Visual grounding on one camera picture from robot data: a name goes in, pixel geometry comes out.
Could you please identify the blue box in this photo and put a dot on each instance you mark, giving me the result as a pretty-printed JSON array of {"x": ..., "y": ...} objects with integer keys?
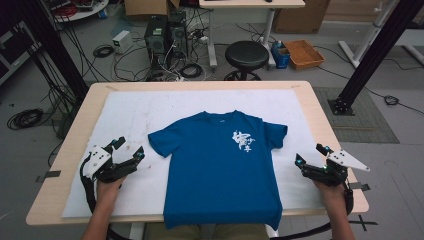
[{"x": 280, "y": 56}]

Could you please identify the black metal frame post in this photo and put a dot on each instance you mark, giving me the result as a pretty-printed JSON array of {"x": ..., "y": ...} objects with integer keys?
[
  {"x": 53, "y": 43},
  {"x": 376, "y": 50}
]

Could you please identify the white box device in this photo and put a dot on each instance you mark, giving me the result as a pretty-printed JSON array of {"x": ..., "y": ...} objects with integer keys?
[{"x": 122, "y": 40}]

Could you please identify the person's left hand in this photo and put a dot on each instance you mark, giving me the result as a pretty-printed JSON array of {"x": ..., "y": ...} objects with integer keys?
[{"x": 107, "y": 191}]

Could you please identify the black tape strip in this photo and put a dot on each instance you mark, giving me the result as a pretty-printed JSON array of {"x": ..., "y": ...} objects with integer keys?
[
  {"x": 50, "y": 174},
  {"x": 361, "y": 186}
]

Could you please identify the blue t-shirt with white print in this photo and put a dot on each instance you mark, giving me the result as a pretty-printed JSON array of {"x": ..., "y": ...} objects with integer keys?
[{"x": 216, "y": 176}]

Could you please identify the person's khaki trousers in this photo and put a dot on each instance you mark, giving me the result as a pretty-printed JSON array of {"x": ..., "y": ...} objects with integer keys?
[{"x": 230, "y": 233}]

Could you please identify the black tape cross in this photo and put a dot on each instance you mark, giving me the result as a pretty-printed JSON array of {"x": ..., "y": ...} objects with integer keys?
[{"x": 362, "y": 222}]

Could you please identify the large cardboard box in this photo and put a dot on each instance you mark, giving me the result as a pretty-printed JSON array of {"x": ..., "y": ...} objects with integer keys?
[{"x": 300, "y": 15}]

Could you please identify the black computer tower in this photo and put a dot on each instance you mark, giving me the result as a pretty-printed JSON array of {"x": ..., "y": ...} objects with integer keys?
[
  {"x": 178, "y": 36},
  {"x": 156, "y": 40}
]

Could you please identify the round white table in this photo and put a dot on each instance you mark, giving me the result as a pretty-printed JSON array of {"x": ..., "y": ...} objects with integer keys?
[{"x": 90, "y": 11}]

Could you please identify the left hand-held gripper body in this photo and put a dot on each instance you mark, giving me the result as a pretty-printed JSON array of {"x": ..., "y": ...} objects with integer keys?
[{"x": 96, "y": 160}]

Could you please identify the grey shelf unit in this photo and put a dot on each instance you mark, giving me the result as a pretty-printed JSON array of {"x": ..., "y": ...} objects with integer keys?
[{"x": 13, "y": 50}]

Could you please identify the black round stool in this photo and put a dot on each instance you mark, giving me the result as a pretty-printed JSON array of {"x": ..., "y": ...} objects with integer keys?
[{"x": 246, "y": 55}]

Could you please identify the grey floor mat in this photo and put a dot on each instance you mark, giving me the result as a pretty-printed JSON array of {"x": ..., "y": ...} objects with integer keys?
[{"x": 360, "y": 116}]

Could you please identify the white table mat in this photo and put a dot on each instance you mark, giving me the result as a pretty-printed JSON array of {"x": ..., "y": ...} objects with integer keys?
[{"x": 133, "y": 116}]

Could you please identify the white metal stand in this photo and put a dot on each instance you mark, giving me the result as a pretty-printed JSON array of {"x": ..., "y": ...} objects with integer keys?
[{"x": 366, "y": 36}]

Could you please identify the white desk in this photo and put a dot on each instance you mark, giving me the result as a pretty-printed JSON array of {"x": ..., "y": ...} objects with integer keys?
[{"x": 250, "y": 3}]

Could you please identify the brown tray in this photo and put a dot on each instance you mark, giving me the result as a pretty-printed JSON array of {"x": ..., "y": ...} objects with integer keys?
[{"x": 303, "y": 54}]

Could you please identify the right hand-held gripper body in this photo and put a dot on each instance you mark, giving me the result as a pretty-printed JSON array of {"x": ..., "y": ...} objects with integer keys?
[{"x": 345, "y": 160}]

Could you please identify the person's right hand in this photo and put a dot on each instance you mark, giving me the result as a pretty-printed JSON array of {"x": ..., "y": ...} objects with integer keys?
[{"x": 333, "y": 194}]

